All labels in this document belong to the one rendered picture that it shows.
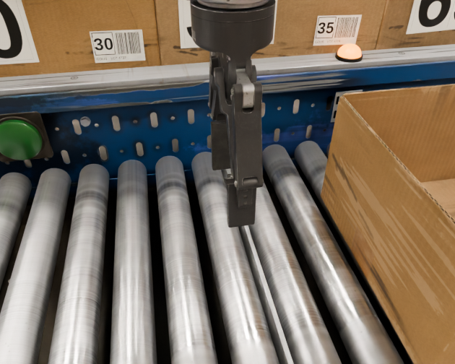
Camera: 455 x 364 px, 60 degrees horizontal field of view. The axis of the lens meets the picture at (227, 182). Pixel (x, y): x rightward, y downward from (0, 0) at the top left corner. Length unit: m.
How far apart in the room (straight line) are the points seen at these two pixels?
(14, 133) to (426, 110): 0.61
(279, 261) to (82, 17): 0.46
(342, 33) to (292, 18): 0.10
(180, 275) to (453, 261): 0.30
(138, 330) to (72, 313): 0.08
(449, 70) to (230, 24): 0.56
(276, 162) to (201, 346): 0.36
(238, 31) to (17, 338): 0.39
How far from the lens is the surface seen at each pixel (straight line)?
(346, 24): 0.76
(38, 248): 0.59
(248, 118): 0.35
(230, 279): 0.50
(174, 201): 0.61
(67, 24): 0.69
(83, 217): 0.61
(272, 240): 0.55
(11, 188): 0.72
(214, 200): 0.60
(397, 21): 0.81
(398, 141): 0.63
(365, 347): 0.48
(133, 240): 0.56
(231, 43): 0.35
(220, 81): 0.38
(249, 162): 0.36
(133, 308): 0.49
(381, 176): 0.45
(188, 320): 0.47
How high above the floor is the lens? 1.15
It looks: 38 degrees down
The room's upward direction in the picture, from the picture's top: straight up
